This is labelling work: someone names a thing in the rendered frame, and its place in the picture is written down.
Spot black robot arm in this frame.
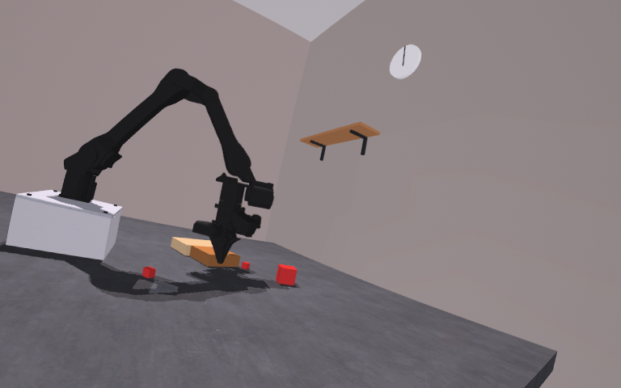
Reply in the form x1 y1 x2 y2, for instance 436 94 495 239
59 68 274 235

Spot beige rectangular block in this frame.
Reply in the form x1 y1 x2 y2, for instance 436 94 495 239
171 237 213 256

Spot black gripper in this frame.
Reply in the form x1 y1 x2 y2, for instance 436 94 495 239
192 200 251 264

